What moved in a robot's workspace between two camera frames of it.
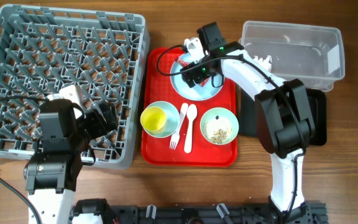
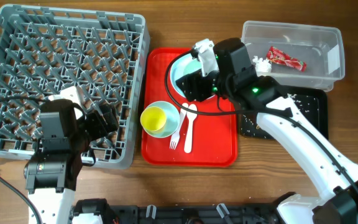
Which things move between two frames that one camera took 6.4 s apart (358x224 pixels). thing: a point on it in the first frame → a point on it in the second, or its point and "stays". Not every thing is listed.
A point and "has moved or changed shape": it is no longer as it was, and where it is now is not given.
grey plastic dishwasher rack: (38, 50) stays
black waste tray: (317, 102) stays
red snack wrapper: (186, 63) → (278, 57)
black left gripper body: (94, 126) stays
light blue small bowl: (172, 121) stays
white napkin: (265, 63) stays
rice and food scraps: (220, 135) → (249, 124)
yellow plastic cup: (153, 118) stays
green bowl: (219, 126) has moved or changed shape
